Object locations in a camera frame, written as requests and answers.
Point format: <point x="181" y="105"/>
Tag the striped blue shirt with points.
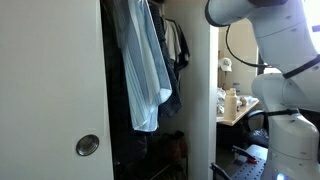
<point x="143" y="73"/>

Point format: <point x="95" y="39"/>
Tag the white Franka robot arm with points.
<point x="290" y="100"/>

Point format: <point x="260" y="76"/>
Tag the navy floral print shirt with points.
<point x="171" y="96"/>

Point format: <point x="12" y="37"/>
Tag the dark shirt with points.
<point x="185" y="50"/>

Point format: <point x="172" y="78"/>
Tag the white shirt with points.
<point x="171" y="36"/>

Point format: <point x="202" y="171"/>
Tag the brown boot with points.
<point x="182" y="143"/>

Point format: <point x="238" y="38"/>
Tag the white crumpled desk clutter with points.
<point x="220" y="100"/>

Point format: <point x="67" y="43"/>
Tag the white cap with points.
<point x="226" y="64"/>

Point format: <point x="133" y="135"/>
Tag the white bottle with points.
<point x="230" y="105"/>

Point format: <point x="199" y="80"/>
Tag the metal shoe rack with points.
<point x="160" y="171"/>

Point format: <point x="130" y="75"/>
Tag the small round desk object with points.
<point x="244" y="101"/>

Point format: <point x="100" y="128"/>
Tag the wooden desk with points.
<point x="245" y="111"/>

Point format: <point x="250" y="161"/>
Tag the black clamp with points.
<point x="220" y="171"/>

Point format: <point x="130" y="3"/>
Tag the black office chair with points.
<point x="258" y="135"/>

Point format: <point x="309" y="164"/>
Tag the white closet door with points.
<point x="50" y="83"/>

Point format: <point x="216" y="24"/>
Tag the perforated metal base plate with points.
<point x="248" y="170"/>

